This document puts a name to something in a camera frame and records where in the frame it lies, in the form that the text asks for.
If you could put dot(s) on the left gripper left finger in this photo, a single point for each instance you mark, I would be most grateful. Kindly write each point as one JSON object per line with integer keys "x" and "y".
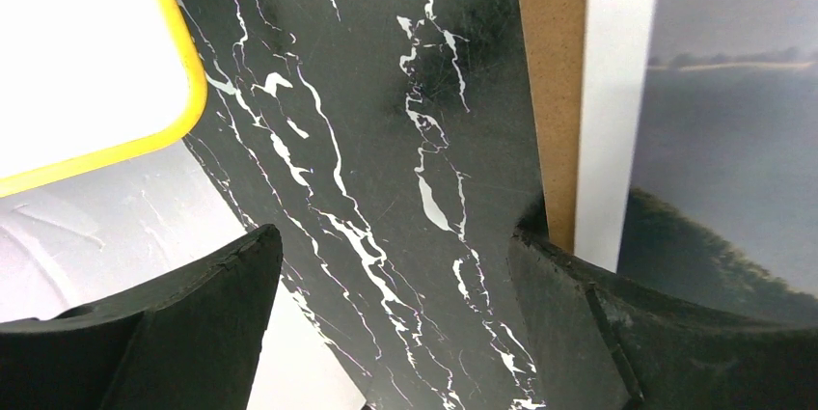
{"x": 188, "y": 339}

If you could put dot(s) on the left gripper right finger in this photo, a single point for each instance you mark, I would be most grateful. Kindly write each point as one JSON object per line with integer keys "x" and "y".
{"x": 601, "y": 341}

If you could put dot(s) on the landscape photo print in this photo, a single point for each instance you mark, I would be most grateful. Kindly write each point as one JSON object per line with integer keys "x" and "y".
{"x": 698, "y": 151}

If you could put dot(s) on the brown backing board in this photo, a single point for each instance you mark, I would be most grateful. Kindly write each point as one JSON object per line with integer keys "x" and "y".
{"x": 554, "y": 35}

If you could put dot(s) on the white board yellow rim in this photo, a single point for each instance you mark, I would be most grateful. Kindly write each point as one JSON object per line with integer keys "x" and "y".
{"x": 89, "y": 83}

